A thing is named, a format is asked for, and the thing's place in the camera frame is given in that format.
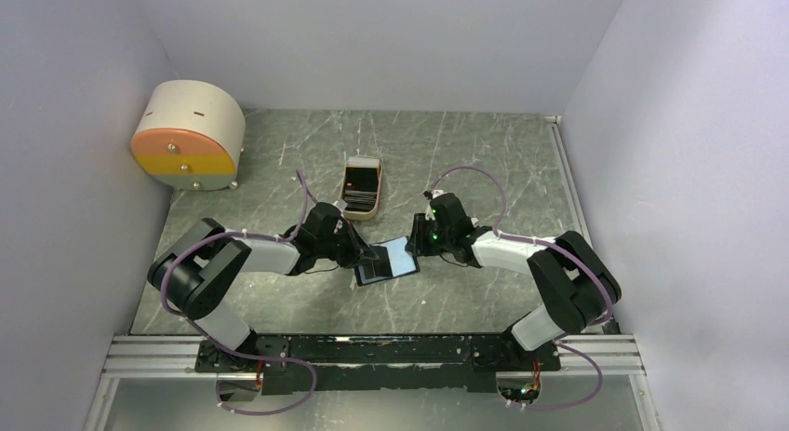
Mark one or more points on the round pastel drawer box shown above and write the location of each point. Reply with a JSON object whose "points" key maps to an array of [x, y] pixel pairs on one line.
{"points": [[190, 136]]}

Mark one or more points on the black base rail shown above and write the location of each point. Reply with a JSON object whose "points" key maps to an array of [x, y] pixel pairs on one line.
{"points": [[288, 364]]}

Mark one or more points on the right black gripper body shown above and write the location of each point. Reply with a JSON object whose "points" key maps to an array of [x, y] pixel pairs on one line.
{"points": [[429, 238]]}

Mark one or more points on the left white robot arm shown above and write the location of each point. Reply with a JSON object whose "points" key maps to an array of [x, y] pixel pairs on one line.
{"points": [[195, 273]]}

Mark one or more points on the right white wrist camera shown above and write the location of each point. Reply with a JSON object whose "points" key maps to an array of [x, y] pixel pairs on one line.
{"points": [[430, 195]]}

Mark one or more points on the black leather card holder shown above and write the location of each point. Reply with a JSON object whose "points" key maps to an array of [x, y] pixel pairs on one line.
{"points": [[403, 263]]}

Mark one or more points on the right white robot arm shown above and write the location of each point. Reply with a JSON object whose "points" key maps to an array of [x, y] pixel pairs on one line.
{"points": [[575, 287]]}

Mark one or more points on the black credit card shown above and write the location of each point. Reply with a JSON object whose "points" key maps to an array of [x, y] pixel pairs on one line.
{"points": [[377, 266]]}

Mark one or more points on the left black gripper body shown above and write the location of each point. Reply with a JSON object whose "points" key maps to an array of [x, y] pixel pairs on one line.
{"points": [[342, 246]]}

